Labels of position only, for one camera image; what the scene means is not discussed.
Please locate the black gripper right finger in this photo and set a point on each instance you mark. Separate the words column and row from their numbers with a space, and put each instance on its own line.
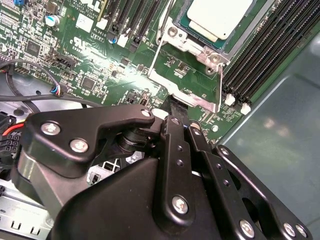
column 220, row 180

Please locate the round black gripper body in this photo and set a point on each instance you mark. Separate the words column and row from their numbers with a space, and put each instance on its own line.
column 112, row 207

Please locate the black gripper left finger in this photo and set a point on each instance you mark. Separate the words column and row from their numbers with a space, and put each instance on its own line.
column 75, row 125

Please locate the metal socket cover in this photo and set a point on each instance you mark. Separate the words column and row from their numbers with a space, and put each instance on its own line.
column 192, row 98

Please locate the metal locking lever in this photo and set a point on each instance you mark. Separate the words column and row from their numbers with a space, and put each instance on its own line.
column 168, row 13

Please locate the silver-topped CPU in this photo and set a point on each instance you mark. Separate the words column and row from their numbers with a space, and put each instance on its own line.
column 217, row 15

